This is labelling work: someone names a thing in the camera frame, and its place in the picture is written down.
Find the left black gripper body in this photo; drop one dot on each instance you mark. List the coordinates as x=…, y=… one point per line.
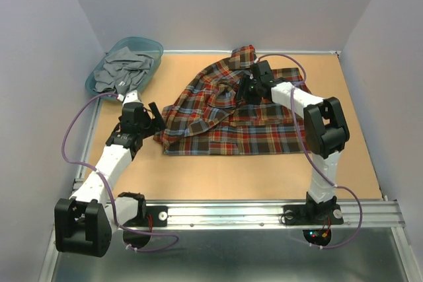
x=146, y=129

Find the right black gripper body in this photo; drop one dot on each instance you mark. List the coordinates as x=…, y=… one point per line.
x=250, y=92

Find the plaid long sleeve shirt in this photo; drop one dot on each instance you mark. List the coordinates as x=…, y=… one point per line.
x=206, y=119

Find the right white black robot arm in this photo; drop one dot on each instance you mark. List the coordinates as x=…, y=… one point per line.
x=323, y=137

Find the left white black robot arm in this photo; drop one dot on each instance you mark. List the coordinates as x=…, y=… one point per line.
x=86, y=221

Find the grey long sleeve shirt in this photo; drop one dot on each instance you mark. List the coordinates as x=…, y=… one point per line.
x=123, y=71

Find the teal plastic basket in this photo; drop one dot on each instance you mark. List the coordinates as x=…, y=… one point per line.
x=137, y=44

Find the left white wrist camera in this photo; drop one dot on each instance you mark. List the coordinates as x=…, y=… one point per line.
x=130, y=97

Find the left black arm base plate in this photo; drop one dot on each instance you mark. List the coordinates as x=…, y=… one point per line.
x=150, y=216

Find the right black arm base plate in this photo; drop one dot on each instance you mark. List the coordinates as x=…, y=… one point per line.
x=301, y=215

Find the aluminium front rail frame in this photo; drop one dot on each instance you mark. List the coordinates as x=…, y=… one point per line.
x=246, y=241

